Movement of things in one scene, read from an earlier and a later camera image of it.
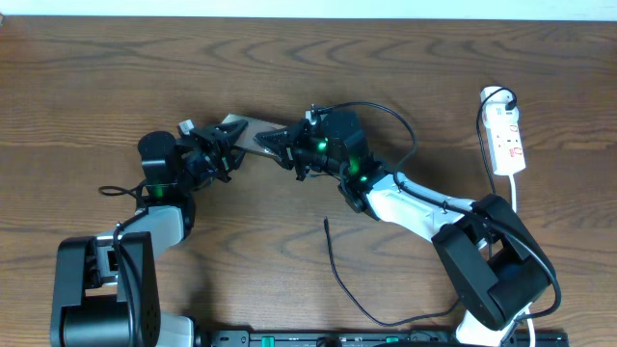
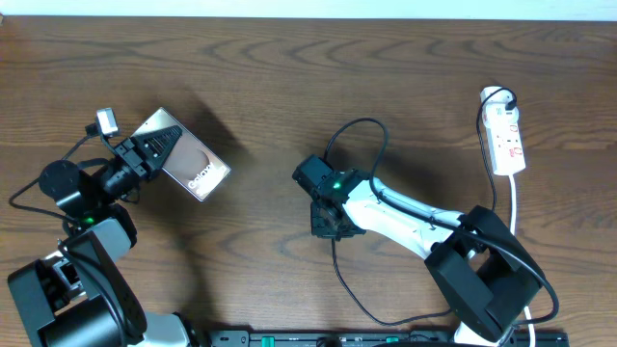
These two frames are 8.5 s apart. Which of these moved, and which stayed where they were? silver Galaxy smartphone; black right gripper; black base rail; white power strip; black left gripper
Moved: silver Galaxy smartphone; black left gripper; black right gripper
Stayed: black base rail; white power strip
